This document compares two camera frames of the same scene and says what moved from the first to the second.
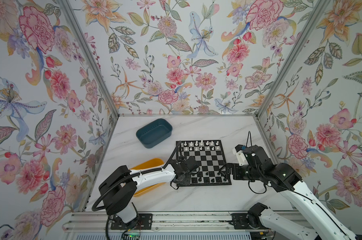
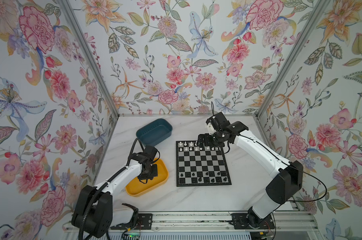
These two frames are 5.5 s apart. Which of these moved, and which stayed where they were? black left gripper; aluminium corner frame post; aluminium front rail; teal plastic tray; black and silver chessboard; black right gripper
Moved: black right gripper; black left gripper
Stayed: black and silver chessboard; aluminium corner frame post; teal plastic tray; aluminium front rail
